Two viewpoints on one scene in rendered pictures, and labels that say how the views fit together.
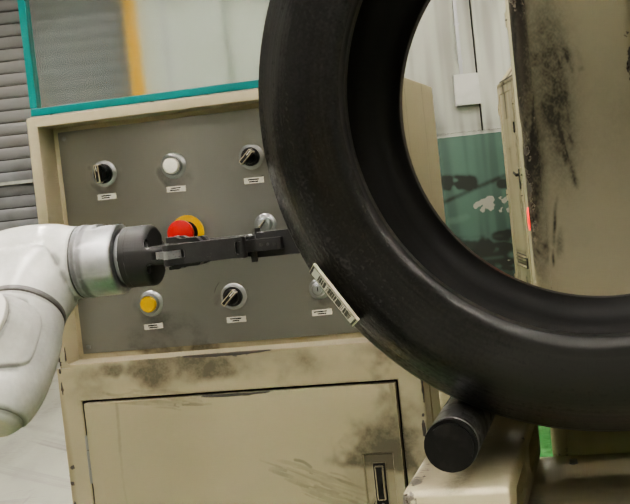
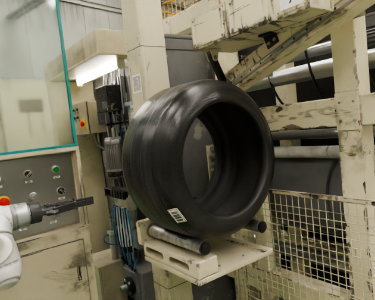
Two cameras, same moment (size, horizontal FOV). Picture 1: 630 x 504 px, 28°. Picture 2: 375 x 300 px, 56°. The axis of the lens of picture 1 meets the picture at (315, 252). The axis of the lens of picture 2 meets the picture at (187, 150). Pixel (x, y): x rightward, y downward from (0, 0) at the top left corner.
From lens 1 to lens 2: 0.88 m
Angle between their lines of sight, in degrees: 50
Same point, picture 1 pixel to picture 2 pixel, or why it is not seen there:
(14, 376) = (18, 264)
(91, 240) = (21, 209)
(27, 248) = not seen: outside the picture
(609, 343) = (233, 216)
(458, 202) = not seen: outside the picture
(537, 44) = not seen: hidden behind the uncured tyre
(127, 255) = (36, 213)
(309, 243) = (169, 202)
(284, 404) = (47, 254)
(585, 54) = not seen: hidden behind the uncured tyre
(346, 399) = (68, 247)
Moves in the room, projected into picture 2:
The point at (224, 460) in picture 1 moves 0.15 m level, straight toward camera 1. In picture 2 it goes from (25, 278) to (46, 284)
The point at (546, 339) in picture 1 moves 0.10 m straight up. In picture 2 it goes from (223, 218) to (220, 189)
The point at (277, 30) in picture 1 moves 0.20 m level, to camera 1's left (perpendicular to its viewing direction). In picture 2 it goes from (162, 146) to (111, 155)
